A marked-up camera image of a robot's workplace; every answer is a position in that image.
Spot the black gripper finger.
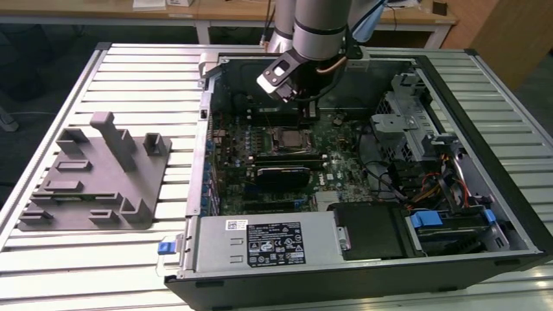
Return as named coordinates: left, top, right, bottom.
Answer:
left=301, top=98, right=320, bottom=126

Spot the metal socket cover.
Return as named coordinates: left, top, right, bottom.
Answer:
left=271, top=126, right=313, bottom=153

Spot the black RAM stick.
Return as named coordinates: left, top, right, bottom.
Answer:
left=256, top=159, right=325, bottom=171

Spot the silver drive cage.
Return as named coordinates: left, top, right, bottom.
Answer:
left=369, top=73, right=467, bottom=163

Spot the black graphics card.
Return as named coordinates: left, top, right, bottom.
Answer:
left=255, top=167, right=311, bottom=189

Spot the grey case latch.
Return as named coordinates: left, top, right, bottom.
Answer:
left=197, top=52, right=223, bottom=88

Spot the green motherboard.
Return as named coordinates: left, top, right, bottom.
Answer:
left=207, top=111, right=405, bottom=216

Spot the silver chipset heat sink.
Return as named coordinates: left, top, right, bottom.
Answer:
left=316, top=190, right=343, bottom=211

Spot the black plastic shroud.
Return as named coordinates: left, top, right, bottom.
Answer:
left=331, top=202, right=409, bottom=262

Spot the hard disk in blue carrier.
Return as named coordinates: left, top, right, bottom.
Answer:
left=408, top=209, right=499, bottom=257

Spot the white paper sheet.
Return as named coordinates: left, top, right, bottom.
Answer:
left=132, top=0, right=168, bottom=10

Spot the silver power supply unit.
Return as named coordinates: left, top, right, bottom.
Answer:
left=189, top=215, right=347, bottom=273

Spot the wooden cabinet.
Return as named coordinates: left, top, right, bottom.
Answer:
left=443, top=0, right=553, bottom=91

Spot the grey plastic parts rack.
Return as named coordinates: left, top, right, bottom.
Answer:
left=16, top=111, right=173, bottom=231

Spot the black open PC case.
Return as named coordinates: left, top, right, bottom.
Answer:
left=164, top=51, right=553, bottom=311

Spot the silver disk bay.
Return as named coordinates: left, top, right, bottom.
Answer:
left=404, top=194, right=513, bottom=259

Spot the grey chair leg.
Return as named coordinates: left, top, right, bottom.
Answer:
left=0, top=105, right=22, bottom=132

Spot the black cable copper plug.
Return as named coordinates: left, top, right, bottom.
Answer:
left=315, top=0, right=363, bottom=101

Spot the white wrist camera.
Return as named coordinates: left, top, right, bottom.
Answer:
left=256, top=57, right=301, bottom=103

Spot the small grey wrist camera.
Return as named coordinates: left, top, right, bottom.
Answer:
left=340, top=40, right=372, bottom=71

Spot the thin cable metal plug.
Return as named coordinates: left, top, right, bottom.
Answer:
left=260, top=0, right=277, bottom=45

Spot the black internal cable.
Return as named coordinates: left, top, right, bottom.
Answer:
left=363, top=160, right=412, bottom=205

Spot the yellow wire bundle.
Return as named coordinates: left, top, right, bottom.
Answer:
left=408, top=186, right=441, bottom=202

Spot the grey flat cable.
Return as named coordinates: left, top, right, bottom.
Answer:
left=449, top=144, right=476, bottom=195

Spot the wooden desk white frame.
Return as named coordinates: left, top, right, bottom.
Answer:
left=0, top=0, right=460, bottom=49

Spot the red wire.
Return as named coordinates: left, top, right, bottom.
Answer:
left=457, top=179, right=473, bottom=209

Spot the silver power supply handle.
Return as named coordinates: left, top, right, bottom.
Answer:
left=154, top=233, right=193, bottom=279

